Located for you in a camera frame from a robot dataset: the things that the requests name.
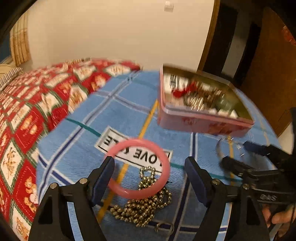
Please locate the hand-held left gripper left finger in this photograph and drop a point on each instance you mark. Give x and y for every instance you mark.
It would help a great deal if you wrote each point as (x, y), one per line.
(104, 180)

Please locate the striped pillow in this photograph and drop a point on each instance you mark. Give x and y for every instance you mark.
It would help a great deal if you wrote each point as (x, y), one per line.
(9, 75)

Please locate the narrow beige curtain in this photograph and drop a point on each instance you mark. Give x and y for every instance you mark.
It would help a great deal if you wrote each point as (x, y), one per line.
(20, 46)

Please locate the silver bangle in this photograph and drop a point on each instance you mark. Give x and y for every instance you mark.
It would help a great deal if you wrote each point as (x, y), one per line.
(217, 148)

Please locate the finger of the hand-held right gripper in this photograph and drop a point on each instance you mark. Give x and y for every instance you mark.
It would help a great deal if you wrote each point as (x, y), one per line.
(254, 147)
(235, 166)

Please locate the pink tin box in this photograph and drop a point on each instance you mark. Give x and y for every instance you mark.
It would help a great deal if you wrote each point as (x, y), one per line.
(196, 120)

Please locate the blue plaid cloth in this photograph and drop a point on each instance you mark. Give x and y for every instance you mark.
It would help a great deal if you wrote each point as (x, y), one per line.
(81, 143)

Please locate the white printed card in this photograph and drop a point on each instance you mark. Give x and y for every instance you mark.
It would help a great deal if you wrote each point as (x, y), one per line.
(173, 81)

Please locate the red pendant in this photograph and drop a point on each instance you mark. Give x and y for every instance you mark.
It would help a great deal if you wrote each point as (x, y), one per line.
(181, 92)

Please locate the white light switch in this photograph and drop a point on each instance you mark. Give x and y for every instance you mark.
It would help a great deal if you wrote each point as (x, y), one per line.
(169, 5)

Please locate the person's right hand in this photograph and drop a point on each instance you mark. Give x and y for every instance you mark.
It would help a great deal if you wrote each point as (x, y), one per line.
(285, 216)

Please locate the brown door frame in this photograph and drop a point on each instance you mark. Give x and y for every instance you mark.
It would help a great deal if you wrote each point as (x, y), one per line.
(209, 34)

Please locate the pink bangle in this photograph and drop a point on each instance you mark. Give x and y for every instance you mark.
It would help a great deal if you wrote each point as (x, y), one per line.
(136, 141)

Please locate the window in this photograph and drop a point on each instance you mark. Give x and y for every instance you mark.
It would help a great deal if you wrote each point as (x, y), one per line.
(4, 49)

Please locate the red patterned bedspread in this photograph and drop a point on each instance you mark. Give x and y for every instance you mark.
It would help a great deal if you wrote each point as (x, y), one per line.
(34, 104)

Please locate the green jade bangle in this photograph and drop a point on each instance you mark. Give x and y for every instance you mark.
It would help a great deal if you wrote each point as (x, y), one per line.
(223, 103)

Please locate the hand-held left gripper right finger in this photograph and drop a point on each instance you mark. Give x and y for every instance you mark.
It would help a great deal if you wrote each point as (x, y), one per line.
(198, 183)

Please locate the red door decoration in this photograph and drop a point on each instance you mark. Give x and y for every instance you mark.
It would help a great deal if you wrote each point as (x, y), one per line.
(289, 34)

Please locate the brown wooden door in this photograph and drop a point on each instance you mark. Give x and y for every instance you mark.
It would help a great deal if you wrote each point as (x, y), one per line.
(266, 69)

